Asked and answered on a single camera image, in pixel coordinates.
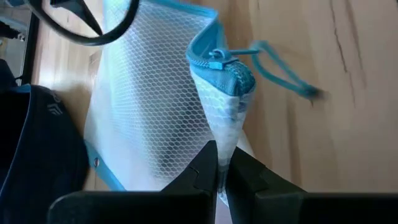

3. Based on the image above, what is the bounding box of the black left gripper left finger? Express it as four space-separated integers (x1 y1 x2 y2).
46 139 218 224

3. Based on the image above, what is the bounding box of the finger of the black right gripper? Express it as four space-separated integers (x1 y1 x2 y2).
49 0 104 37

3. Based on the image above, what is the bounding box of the dark blue backpack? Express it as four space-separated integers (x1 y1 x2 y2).
0 58 91 224

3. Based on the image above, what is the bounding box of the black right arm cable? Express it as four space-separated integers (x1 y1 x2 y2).
27 0 141 47

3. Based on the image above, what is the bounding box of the black aluminium table frame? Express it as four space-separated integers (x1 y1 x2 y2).
20 12 40 86

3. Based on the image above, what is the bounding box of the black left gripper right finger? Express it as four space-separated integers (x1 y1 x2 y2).
224 146 398 224

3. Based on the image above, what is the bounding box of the clear pouch with blue zipper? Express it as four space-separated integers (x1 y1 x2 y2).
83 0 326 207

